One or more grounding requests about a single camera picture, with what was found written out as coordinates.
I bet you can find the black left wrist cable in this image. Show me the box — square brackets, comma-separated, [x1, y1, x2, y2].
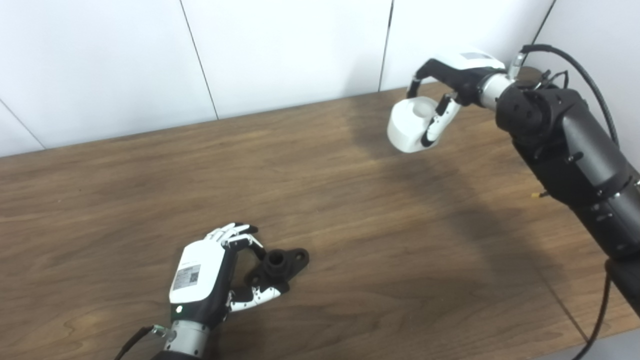
[114, 325, 173, 360]

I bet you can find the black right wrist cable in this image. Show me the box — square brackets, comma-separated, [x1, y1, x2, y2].
[520, 44, 621, 360]

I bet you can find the black flanged holder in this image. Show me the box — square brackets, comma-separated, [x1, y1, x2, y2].
[245, 247, 310, 293]

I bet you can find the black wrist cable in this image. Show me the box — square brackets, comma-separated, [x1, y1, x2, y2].
[520, 44, 621, 360]
[114, 325, 173, 360]

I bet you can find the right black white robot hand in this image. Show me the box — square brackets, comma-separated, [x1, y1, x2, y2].
[406, 50, 507, 149]

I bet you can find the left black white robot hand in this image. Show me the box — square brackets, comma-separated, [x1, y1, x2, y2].
[169, 222, 291, 331]

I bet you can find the round white piece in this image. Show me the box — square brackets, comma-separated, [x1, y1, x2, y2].
[387, 97, 446, 154]

